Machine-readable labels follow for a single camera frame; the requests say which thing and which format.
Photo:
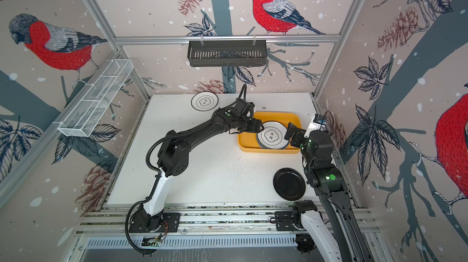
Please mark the white plate black rim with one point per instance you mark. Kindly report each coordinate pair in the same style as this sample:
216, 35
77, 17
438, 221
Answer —
204, 101
272, 136

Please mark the white wire mesh shelf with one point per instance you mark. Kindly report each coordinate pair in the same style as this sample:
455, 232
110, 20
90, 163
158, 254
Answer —
99, 94

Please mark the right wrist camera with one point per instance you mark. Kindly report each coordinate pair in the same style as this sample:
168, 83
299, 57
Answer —
318, 122

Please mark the yellow plastic bin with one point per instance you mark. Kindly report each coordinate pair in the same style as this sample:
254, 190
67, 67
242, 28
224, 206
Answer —
248, 141

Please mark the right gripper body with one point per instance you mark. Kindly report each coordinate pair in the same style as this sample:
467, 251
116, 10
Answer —
306, 146

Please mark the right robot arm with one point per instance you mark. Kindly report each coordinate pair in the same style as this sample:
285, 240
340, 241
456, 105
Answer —
343, 241

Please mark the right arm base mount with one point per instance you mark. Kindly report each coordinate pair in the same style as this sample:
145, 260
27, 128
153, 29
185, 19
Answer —
286, 221

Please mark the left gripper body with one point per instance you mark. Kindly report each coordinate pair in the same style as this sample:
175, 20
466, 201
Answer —
242, 125

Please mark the white plate black rim back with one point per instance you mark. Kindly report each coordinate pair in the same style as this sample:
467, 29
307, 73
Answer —
204, 101

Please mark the black hanging wall basket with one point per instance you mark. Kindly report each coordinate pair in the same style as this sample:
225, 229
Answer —
227, 53

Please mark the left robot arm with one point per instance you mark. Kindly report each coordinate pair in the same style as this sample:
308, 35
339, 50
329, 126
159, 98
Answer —
169, 157

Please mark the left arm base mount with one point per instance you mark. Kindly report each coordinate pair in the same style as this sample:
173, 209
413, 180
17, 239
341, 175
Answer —
141, 223

